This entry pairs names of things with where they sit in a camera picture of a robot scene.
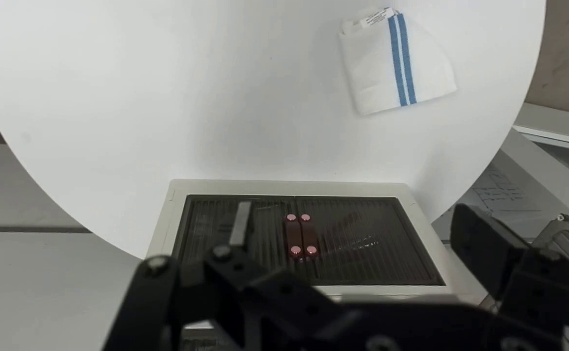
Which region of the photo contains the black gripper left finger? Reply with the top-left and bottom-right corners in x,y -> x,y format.
101,200 -> 272,351

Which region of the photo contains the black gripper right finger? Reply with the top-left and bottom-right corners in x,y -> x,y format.
449,202 -> 569,351

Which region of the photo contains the dark translucent cabinet door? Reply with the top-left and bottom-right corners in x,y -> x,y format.
173,194 -> 297,285
294,194 -> 445,287

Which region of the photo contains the white stacked storage cabinet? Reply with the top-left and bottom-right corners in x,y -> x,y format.
145,180 -> 494,309

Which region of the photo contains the white towel with blue stripes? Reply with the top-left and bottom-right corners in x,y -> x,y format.
336,7 -> 459,120

